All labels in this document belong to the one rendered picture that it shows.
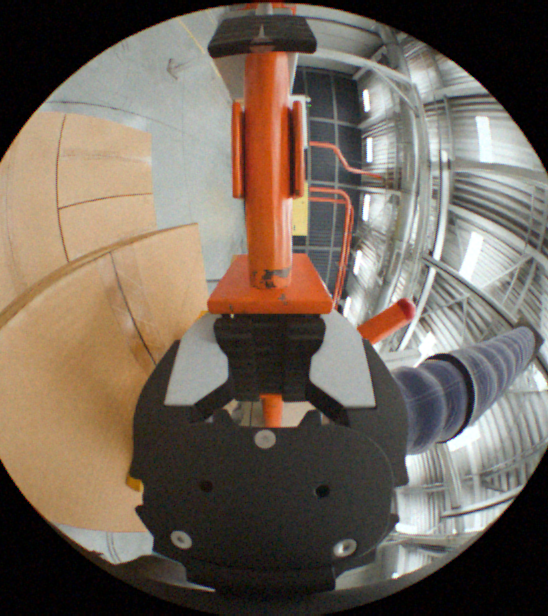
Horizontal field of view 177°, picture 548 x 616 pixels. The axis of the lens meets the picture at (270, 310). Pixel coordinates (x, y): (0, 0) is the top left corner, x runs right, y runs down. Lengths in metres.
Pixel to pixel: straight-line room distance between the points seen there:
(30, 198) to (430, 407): 1.04
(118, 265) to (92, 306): 0.04
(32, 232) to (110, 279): 0.56
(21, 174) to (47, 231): 0.23
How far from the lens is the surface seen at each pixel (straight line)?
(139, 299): 0.19
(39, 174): 0.77
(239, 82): 0.15
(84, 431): 0.16
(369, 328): 0.15
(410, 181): 5.78
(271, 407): 0.17
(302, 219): 7.44
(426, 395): 0.35
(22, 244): 0.69
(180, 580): 0.27
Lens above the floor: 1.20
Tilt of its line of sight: 2 degrees down
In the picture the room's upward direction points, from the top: 89 degrees clockwise
